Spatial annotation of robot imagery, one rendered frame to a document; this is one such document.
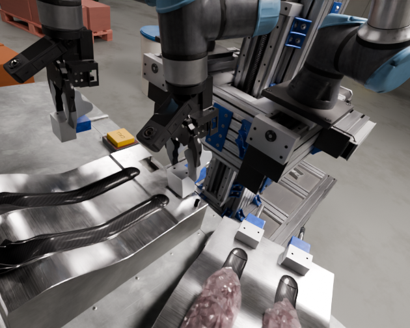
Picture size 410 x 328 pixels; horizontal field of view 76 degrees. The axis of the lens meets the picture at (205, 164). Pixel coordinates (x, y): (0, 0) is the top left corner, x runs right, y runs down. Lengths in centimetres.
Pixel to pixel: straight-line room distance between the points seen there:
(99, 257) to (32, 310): 11
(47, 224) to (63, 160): 34
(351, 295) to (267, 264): 130
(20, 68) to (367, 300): 187
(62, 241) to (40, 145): 44
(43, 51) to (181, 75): 28
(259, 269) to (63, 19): 60
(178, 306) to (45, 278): 19
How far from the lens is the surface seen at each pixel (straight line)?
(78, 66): 63
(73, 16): 60
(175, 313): 46
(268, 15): 48
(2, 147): 90
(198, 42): 43
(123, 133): 86
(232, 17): 45
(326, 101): 84
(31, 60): 61
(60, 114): 71
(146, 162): 69
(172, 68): 44
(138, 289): 57
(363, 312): 185
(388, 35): 70
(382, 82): 71
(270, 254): 60
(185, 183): 56
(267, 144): 77
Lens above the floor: 131
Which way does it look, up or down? 38 degrees down
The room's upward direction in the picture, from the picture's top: 15 degrees clockwise
